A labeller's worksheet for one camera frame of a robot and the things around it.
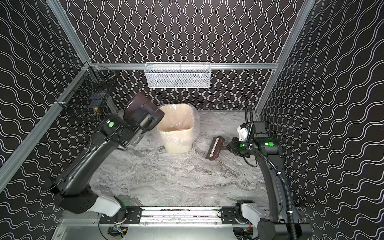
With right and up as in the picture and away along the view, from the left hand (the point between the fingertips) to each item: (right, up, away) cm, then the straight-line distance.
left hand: (132, 130), depth 67 cm
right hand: (+45, -8, +5) cm, 46 cm away
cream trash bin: (+16, +1, +30) cm, 34 cm away
